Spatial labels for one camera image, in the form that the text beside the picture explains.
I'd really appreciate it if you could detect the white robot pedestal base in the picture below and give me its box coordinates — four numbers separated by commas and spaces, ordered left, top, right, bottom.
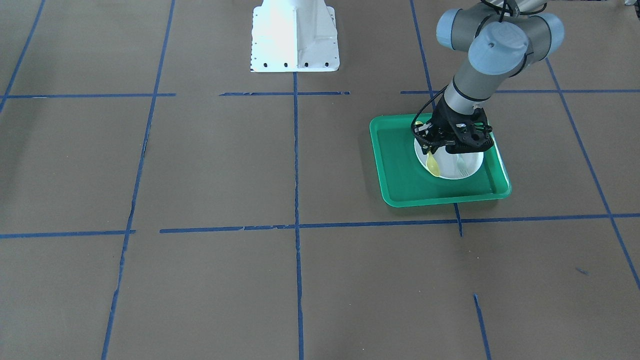
250, 0, 340, 73

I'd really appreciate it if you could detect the pale green plastic fork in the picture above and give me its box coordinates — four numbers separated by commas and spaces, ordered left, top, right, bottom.
455, 153, 470, 179

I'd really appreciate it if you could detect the yellow plastic spoon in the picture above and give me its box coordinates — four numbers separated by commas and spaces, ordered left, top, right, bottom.
412, 120, 441, 177

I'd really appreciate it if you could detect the green plastic tray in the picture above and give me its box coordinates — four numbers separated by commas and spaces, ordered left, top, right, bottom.
369, 114, 512, 208

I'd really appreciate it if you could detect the black gripper body over tray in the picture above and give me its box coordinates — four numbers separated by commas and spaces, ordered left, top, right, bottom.
412, 98, 495, 155

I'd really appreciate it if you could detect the white round plate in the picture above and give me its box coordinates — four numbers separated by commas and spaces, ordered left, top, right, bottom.
434, 146, 484, 180

